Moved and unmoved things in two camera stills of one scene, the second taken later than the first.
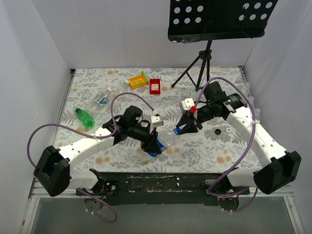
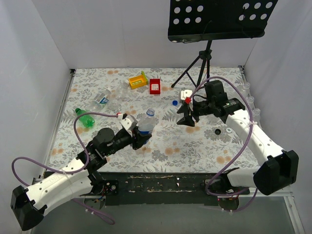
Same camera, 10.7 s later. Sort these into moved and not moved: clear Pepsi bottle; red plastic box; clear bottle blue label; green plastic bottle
Moved: clear Pepsi bottle
Not moved: red plastic box; clear bottle blue label; green plastic bottle
